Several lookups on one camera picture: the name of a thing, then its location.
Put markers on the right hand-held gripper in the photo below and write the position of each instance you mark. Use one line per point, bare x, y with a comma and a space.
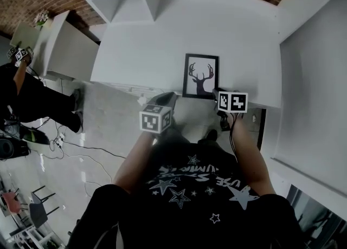
236, 102

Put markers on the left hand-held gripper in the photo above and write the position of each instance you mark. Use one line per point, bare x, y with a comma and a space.
149, 120

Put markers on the framed deer silhouette picture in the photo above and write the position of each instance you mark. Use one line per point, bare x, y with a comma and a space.
200, 77

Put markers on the person's left forearm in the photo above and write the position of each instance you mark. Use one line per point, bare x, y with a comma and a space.
132, 161

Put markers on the person's right forearm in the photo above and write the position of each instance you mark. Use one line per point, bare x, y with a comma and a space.
249, 161

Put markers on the person's left shoe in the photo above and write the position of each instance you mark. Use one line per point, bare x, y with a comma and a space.
180, 134

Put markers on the person's shoe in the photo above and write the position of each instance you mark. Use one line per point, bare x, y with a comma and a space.
180, 134
212, 135

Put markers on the person's right shoe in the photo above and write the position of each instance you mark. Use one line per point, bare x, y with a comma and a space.
212, 135

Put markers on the white side table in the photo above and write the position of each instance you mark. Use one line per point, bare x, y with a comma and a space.
73, 52

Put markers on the white power strip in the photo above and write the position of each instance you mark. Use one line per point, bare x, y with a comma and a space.
59, 140

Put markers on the person's black star-print shirt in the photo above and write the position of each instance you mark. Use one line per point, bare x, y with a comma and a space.
176, 229

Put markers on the black green bag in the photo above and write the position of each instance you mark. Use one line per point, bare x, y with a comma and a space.
35, 136

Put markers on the small potted pink flowers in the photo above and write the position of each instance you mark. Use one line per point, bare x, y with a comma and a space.
42, 17

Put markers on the dark glass window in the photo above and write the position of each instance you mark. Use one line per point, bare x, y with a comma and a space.
311, 215

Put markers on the black chair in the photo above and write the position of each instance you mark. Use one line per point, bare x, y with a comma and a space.
38, 212

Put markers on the pink chair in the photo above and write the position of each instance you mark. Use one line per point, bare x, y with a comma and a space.
12, 200

